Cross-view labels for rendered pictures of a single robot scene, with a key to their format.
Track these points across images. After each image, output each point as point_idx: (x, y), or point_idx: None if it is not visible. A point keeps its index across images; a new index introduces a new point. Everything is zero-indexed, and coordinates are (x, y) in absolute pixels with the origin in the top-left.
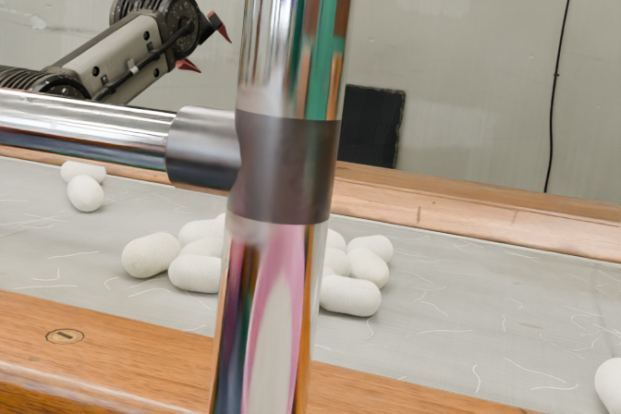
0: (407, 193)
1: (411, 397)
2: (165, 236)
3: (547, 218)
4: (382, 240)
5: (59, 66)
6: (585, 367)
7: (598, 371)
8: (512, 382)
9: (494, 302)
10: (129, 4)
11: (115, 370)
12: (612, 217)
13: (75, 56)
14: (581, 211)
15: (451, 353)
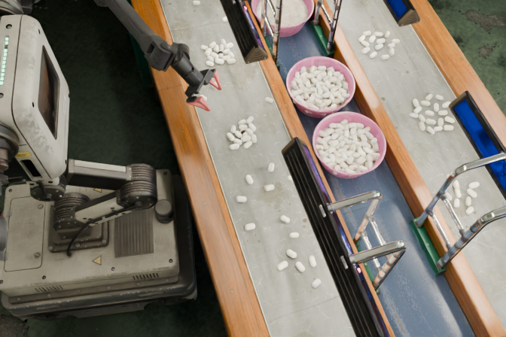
0: None
1: None
2: (229, 59)
3: (166, 34)
4: (203, 45)
5: (125, 173)
6: (217, 24)
7: (224, 20)
8: (226, 28)
9: (204, 34)
10: (61, 178)
11: (260, 38)
12: (157, 26)
13: (117, 171)
14: (157, 30)
15: (224, 33)
